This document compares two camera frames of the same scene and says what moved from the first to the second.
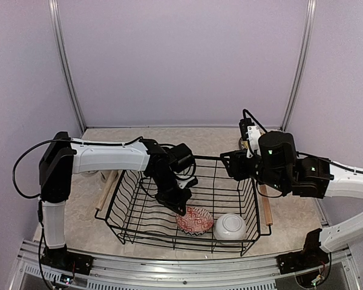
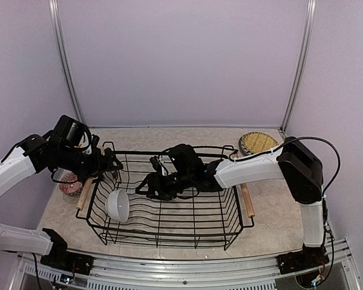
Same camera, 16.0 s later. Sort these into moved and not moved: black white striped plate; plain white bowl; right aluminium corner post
Moved: plain white bowl
Not moved: black white striped plate; right aluminium corner post
